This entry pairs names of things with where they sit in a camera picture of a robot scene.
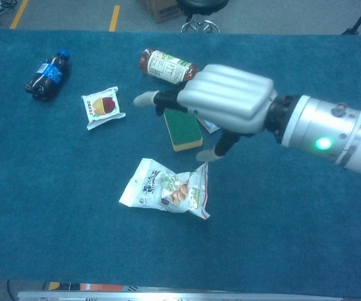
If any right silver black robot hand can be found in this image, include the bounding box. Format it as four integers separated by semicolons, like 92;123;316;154
133;63;278;163

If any light blue card box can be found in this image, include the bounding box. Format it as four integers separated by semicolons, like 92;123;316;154
197;117;221;135

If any green yellow sponge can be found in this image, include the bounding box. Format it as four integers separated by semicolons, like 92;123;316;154
163;108;203;152

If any tea bottle white green label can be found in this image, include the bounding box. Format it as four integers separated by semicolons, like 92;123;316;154
139;47;200;86

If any large white cracker bag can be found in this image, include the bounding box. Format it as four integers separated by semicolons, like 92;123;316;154
118;157;211;220

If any small white snack packet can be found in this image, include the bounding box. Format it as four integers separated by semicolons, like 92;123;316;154
80;86;127;131

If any cola bottle with blue cap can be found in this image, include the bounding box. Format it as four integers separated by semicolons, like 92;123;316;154
24;49;72;102

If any black stool chrome base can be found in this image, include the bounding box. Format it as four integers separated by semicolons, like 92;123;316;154
176;0;230;34

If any cardboard box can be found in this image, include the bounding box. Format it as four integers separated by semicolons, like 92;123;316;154
136;0;187;24

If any blue felt table cloth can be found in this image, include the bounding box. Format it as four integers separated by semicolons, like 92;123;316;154
0;28;361;298

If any orange floor box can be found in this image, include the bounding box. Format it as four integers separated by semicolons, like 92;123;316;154
79;283;124;292

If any aluminium frame rail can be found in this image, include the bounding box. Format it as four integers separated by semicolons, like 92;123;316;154
16;290;344;301

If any black floor cable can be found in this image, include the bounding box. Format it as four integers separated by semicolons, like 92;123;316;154
6;278;16;301

